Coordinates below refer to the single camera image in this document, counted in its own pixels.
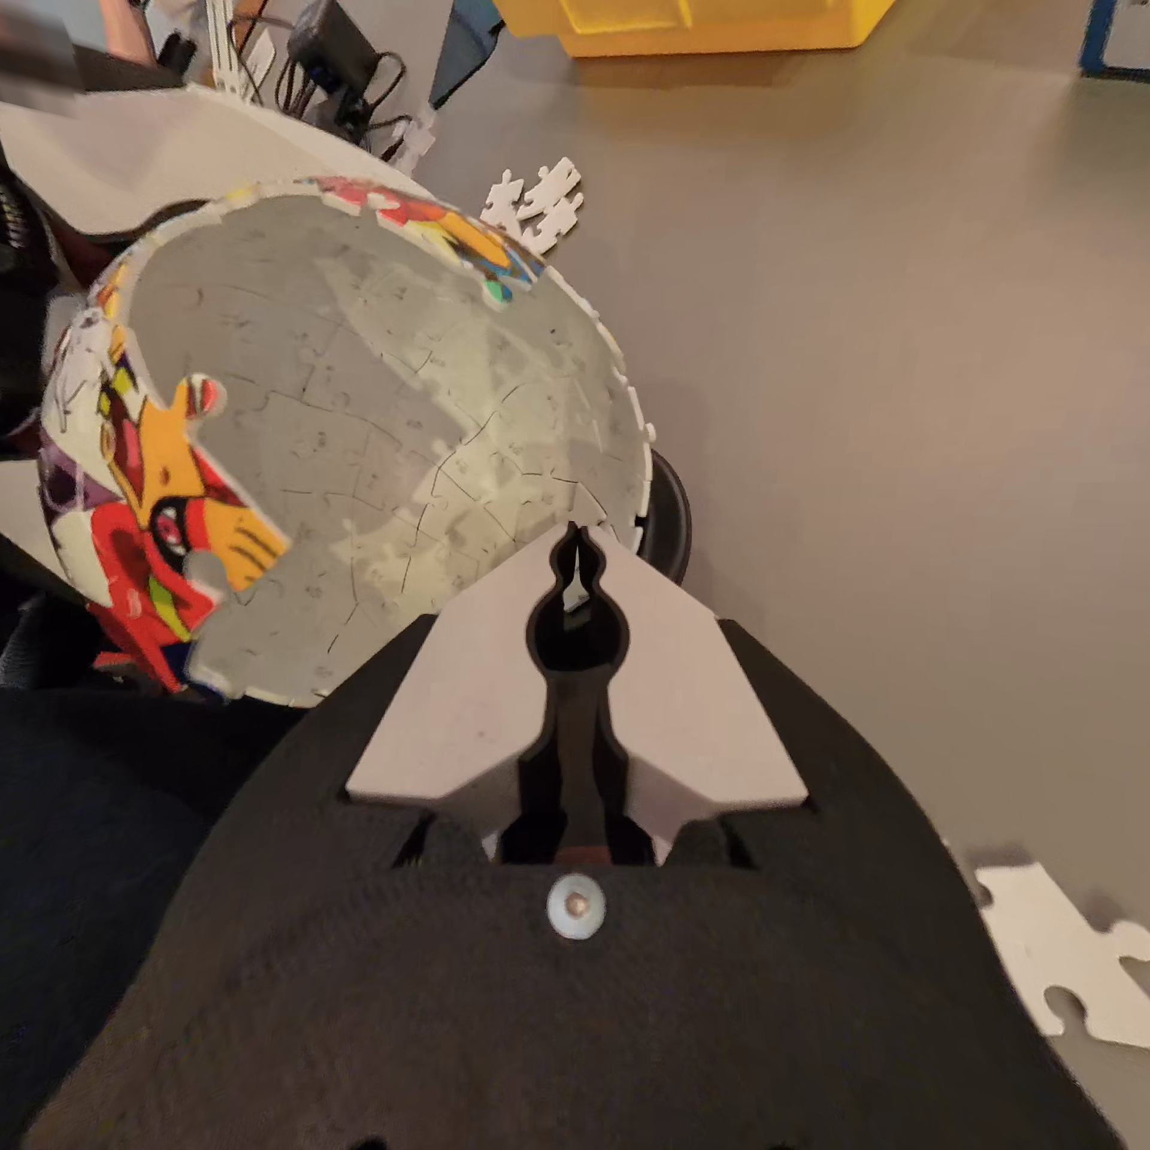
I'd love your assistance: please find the blue white puzzle box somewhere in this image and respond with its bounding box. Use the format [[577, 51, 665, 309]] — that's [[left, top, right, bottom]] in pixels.
[[1078, 0, 1150, 82]]

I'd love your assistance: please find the colourful puzzle ball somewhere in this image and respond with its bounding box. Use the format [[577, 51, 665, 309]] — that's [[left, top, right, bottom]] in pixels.
[[35, 175, 656, 707]]

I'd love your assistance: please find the dark blue flat object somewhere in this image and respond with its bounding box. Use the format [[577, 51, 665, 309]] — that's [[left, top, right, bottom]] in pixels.
[[430, 0, 506, 111]]

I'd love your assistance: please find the black ball stand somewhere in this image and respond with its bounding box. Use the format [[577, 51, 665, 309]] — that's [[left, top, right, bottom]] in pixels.
[[640, 450, 693, 586]]

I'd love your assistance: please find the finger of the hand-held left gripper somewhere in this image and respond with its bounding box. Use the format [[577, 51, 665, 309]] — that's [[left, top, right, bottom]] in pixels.
[[0, 82, 424, 242]]

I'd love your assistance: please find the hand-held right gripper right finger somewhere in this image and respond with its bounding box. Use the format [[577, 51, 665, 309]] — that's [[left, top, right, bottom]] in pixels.
[[582, 524, 810, 864]]

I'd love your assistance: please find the yellow plastic tray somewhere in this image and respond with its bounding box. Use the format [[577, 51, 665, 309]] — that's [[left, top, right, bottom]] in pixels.
[[494, 0, 901, 60]]

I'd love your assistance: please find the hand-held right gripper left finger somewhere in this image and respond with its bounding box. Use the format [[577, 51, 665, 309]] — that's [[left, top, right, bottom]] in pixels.
[[343, 521, 575, 864]]

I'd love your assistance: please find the person's dark shirt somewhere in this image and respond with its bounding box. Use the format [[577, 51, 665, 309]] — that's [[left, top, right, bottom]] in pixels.
[[0, 686, 302, 1150]]

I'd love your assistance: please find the squarish white puzzle piece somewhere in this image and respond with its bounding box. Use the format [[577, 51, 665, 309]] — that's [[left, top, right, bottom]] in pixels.
[[973, 860, 1150, 1051]]

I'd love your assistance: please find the small pile of puzzle pieces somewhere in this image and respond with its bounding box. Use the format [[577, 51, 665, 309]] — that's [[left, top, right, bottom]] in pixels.
[[481, 155, 584, 258]]

